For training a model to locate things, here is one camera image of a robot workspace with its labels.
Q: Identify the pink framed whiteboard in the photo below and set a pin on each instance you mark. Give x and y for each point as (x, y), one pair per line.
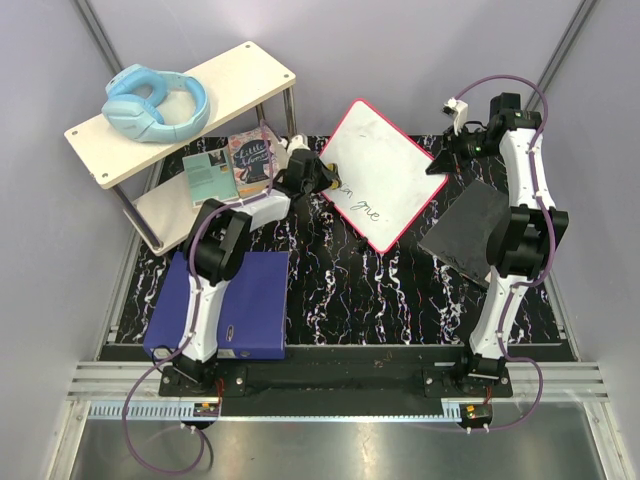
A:
(384, 184)

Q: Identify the Little Women book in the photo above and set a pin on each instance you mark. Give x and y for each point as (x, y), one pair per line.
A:
(254, 154)

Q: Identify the yellow whiteboard eraser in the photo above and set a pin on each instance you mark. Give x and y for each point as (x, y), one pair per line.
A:
(333, 176)

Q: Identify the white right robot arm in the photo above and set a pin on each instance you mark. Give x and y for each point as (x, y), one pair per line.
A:
(521, 248)

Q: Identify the slotted cable duct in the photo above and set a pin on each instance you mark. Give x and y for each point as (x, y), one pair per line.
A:
(427, 410)

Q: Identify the teal paperback book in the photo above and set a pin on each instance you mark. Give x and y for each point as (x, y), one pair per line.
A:
(210, 176)

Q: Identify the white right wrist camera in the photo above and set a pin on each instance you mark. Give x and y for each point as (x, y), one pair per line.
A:
(457, 110)

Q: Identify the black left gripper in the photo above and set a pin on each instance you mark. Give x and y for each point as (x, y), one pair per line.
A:
(326, 176)

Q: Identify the white two-tier shelf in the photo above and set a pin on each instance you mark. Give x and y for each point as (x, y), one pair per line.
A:
(236, 81)

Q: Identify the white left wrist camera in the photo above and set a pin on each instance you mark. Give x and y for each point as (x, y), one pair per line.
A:
(299, 141)

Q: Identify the blue ring binder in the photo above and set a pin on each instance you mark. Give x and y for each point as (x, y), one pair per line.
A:
(253, 310)

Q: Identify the black notebook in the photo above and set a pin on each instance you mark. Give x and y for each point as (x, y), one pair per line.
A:
(459, 239)

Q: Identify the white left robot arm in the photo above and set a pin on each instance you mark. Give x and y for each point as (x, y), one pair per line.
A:
(216, 246)

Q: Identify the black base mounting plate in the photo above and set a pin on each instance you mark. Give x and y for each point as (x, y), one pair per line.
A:
(353, 375)

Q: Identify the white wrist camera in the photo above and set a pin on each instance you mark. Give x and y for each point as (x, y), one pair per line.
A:
(299, 141)
(457, 110)

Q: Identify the light blue headphones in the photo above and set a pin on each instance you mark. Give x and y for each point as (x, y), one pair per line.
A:
(133, 97)

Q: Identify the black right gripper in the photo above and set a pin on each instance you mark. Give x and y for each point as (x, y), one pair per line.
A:
(445, 160)

